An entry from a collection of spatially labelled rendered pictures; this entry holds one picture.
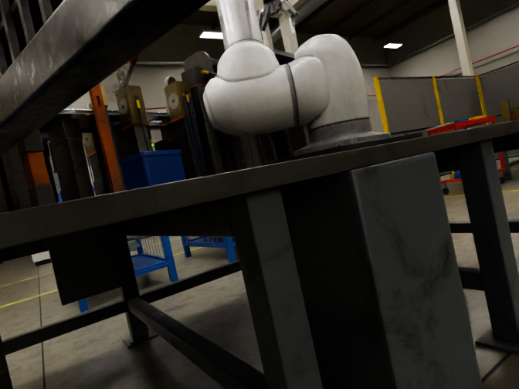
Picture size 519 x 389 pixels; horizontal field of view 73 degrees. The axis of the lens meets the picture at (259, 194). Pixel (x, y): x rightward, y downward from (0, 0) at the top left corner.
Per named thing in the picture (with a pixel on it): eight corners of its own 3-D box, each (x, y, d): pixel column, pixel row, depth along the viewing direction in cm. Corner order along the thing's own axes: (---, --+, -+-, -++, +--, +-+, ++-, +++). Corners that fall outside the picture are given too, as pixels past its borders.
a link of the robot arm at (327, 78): (380, 113, 81) (364, 18, 80) (302, 129, 82) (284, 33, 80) (360, 123, 98) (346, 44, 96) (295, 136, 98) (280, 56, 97)
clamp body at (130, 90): (154, 200, 116) (130, 93, 115) (172, 195, 110) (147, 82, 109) (137, 203, 111) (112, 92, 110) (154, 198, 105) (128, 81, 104)
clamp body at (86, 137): (110, 211, 146) (91, 129, 146) (124, 208, 139) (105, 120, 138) (94, 214, 141) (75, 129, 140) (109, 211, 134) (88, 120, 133)
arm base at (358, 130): (401, 136, 91) (398, 114, 91) (350, 144, 77) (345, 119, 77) (344, 148, 105) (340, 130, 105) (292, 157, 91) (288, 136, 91)
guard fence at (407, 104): (492, 167, 764) (473, 76, 759) (499, 166, 752) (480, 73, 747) (394, 198, 578) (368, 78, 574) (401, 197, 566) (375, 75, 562)
